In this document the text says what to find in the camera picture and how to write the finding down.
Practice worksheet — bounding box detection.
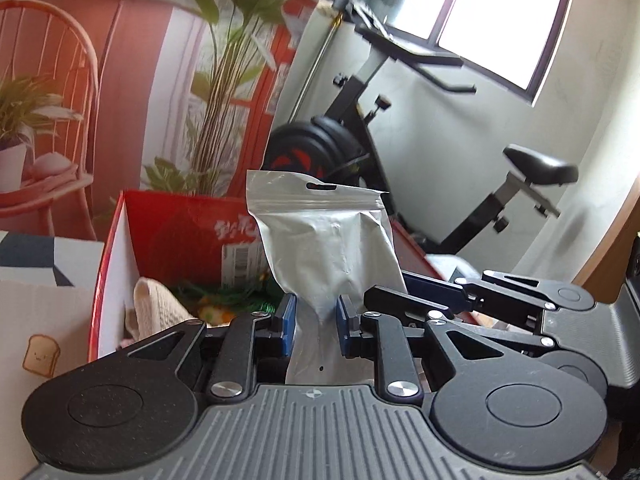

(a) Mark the yellow plush toy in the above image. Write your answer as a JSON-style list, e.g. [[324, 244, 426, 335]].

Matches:
[[197, 297, 236, 327]]

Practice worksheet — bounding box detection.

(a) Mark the silver foil pouch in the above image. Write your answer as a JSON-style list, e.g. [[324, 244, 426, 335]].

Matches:
[[246, 170, 408, 386]]

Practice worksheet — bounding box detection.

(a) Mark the wooden board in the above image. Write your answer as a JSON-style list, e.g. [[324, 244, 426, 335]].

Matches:
[[572, 180, 640, 291]]

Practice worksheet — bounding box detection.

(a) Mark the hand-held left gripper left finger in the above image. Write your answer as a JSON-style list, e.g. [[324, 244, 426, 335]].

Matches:
[[125, 292, 299, 402]]

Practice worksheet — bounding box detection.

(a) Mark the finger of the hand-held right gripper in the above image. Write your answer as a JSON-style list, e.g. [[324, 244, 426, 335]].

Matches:
[[364, 285, 558, 359], [402, 269, 561, 333]]

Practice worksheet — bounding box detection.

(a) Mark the red strawberry print cardboard box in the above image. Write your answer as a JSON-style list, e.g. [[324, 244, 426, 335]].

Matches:
[[87, 189, 431, 361]]

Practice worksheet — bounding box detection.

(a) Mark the green tassel cloth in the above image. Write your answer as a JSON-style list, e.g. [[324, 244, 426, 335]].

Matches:
[[175, 277, 281, 311]]

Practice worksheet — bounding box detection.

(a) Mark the window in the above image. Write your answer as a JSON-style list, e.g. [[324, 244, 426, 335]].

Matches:
[[390, 0, 576, 106]]

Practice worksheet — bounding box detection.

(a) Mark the black exercise bike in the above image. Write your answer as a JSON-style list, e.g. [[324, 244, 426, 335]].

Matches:
[[262, 0, 581, 256]]

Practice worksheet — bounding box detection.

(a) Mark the cream knitted cloth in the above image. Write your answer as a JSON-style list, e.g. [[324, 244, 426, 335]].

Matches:
[[122, 277, 193, 341]]

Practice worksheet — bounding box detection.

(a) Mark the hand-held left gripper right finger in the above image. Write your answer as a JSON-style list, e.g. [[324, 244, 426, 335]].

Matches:
[[337, 294, 505, 402]]

